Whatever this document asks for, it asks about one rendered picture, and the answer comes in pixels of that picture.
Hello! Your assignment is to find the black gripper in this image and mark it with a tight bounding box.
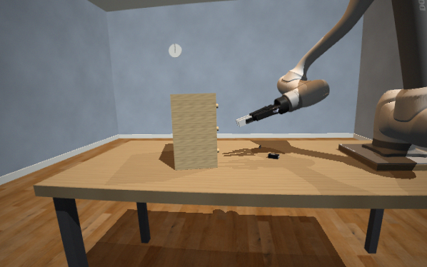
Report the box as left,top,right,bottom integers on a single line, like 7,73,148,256
236,97,289,127

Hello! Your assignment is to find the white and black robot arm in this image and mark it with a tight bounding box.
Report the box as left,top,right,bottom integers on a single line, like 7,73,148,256
277,0,427,158

